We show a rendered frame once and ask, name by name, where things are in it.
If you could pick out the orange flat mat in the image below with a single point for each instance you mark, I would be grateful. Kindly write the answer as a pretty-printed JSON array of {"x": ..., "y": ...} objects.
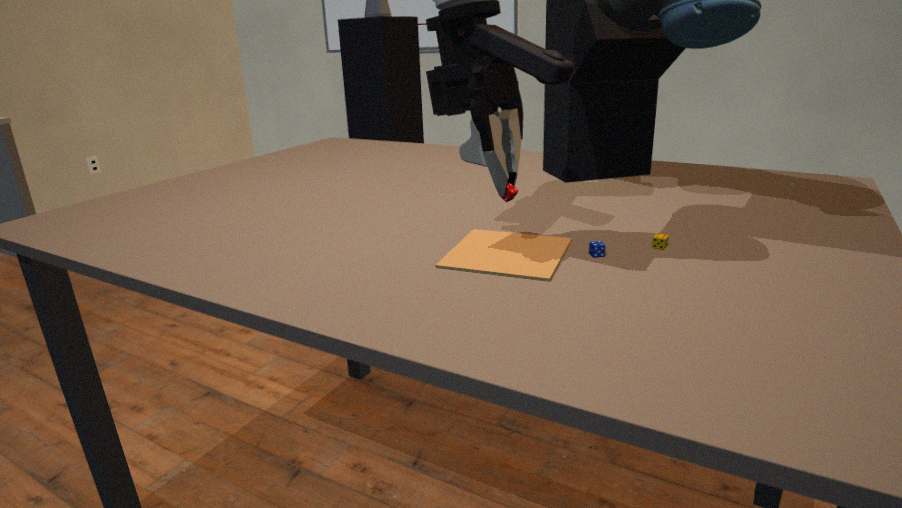
[{"x": 517, "y": 255}]

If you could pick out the yellow die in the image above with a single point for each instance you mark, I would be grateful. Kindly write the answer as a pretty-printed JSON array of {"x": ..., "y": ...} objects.
[{"x": 660, "y": 241}]

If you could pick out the red die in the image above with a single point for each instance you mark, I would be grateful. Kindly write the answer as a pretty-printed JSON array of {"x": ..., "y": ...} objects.
[{"x": 511, "y": 192}]

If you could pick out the blue die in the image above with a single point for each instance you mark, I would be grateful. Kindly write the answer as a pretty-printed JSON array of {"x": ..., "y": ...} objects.
[{"x": 596, "y": 249}]

